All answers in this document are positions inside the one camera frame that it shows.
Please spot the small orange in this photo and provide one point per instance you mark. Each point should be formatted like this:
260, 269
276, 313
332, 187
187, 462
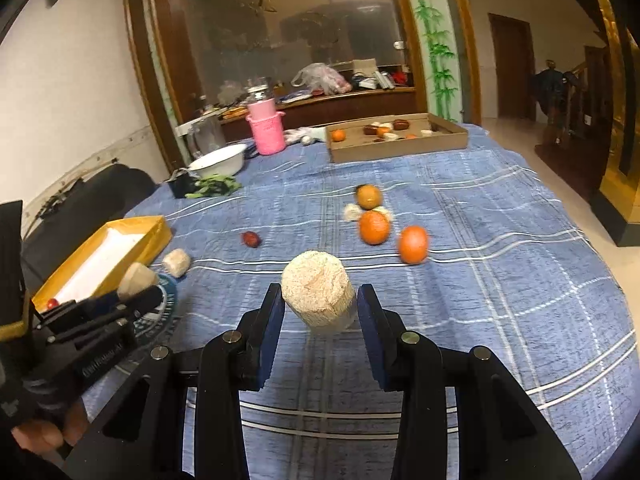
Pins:
382, 131
338, 135

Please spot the brown fruit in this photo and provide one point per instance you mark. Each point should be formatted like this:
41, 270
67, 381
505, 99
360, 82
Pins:
370, 130

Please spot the flat cardboard tray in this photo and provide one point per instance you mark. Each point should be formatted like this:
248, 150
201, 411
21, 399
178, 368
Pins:
400, 150

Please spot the red cherry tomato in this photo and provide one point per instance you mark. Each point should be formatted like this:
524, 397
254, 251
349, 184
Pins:
51, 303

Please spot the small black container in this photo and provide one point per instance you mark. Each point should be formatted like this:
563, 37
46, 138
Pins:
178, 185

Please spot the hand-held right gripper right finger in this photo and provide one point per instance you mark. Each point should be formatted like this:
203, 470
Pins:
372, 332

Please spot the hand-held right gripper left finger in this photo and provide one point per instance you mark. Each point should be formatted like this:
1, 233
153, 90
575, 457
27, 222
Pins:
270, 332

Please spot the glass pitcher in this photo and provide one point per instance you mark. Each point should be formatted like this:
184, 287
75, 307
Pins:
205, 132

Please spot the large beige sugarcane cylinder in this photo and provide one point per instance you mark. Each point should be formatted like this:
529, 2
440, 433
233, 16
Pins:
317, 290

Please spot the blue checked tablecloth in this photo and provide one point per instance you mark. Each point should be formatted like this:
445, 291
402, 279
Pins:
500, 210

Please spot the yellow box with white lining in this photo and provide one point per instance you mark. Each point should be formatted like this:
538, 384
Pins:
147, 230

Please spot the dark hanging coat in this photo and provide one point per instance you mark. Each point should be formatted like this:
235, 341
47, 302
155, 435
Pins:
550, 90

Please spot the wooden door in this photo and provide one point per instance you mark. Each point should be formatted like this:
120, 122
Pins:
510, 67

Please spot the white cloth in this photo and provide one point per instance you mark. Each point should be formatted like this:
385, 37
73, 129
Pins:
302, 136

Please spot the pink bottle in knitted sleeve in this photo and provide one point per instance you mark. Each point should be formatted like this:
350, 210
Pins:
265, 130

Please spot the wooden sideboard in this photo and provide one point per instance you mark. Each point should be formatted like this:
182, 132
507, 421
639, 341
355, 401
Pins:
320, 107

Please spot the bamboo painted panel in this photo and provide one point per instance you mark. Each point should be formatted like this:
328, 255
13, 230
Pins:
435, 35

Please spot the dark red fruit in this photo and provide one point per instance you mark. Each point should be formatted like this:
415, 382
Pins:
401, 124

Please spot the green leafy vegetable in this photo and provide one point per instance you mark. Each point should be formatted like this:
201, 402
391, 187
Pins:
215, 186

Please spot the glass jar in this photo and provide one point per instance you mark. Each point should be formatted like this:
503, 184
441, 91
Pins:
260, 91

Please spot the white enamel bowl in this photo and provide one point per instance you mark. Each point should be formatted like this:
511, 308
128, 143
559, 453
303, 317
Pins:
217, 160

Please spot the wooden framed glass partition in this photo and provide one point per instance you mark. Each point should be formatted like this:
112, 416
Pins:
300, 35

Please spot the red brown date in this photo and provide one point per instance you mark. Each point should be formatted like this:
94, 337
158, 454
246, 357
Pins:
251, 239

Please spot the black chair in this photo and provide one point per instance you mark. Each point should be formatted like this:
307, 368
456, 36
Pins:
75, 205

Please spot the person's left hand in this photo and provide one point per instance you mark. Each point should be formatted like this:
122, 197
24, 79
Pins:
42, 435

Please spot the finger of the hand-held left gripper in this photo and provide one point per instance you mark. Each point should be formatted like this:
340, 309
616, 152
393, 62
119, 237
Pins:
102, 302
142, 302

